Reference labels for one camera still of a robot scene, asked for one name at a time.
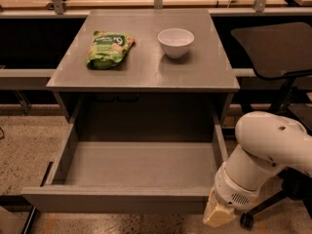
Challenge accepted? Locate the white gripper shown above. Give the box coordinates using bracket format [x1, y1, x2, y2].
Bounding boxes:
[203, 164, 259, 227]

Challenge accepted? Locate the grey top drawer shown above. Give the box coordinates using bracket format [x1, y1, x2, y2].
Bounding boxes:
[20, 96, 230, 215]

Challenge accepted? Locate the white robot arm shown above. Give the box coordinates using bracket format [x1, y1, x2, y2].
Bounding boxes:
[203, 111, 312, 229]

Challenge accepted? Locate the grey cabinet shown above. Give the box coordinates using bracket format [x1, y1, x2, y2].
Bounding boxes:
[46, 8, 241, 125]

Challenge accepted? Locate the black office chair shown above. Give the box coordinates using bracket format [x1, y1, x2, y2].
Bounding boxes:
[230, 21, 312, 230]

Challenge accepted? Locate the white bowl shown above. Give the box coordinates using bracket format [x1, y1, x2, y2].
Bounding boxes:
[158, 28, 195, 59]

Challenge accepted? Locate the green snack bag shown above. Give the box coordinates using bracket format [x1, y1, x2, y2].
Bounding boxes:
[85, 31, 135, 70]

